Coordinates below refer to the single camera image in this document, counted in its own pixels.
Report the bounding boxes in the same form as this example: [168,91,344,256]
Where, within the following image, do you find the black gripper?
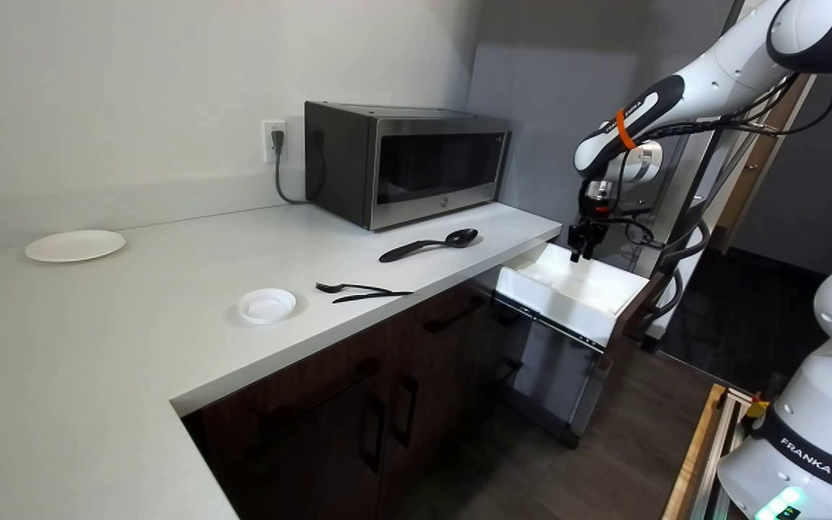
[570,179,622,259]

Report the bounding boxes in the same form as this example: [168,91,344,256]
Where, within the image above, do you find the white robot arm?
[570,0,832,520]

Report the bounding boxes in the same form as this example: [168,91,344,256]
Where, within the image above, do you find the open white drawer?
[484,246,648,446]

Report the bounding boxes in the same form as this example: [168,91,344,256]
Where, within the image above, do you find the large black serving spoon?
[378,227,480,263]

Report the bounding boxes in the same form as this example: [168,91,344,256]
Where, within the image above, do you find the stainless steel microwave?
[302,100,510,231]

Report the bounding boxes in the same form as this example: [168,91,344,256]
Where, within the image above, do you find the brown wooden cabinet door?
[376,285,484,520]

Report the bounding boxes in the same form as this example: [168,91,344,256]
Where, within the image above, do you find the black plastic knife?
[333,292,412,302]

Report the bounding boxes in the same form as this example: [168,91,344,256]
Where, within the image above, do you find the black plastic fork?
[315,283,412,296]

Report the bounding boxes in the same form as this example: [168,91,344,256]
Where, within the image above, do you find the small white lid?
[236,288,298,322]

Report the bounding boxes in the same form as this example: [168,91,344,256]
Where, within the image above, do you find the white plate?
[22,227,128,266]

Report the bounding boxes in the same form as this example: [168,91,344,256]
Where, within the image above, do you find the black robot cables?
[614,68,832,321]

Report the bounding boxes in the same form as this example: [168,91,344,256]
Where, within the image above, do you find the wooden frame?
[662,383,752,520]

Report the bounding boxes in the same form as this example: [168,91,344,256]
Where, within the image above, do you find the black cabinet door handle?
[392,374,419,446]

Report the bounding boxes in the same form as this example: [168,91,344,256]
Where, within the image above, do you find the black microwave power cord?
[269,126,311,207]

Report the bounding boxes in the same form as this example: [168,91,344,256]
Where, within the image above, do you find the white wall outlet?
[259,117,289,165]

